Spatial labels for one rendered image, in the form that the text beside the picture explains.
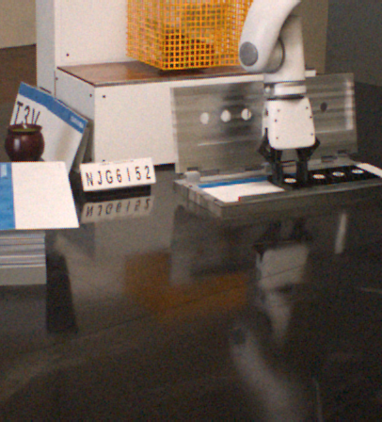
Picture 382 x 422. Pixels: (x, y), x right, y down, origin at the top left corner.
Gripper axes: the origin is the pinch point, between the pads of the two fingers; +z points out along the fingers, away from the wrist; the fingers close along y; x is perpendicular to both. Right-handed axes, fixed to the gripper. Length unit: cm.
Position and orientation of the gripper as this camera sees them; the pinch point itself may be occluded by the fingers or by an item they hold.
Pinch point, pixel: (290, 173)
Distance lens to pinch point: 236.7
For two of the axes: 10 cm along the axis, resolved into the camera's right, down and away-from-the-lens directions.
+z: 0.7, 9.9, 1.2
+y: 8.9, -1.2, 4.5
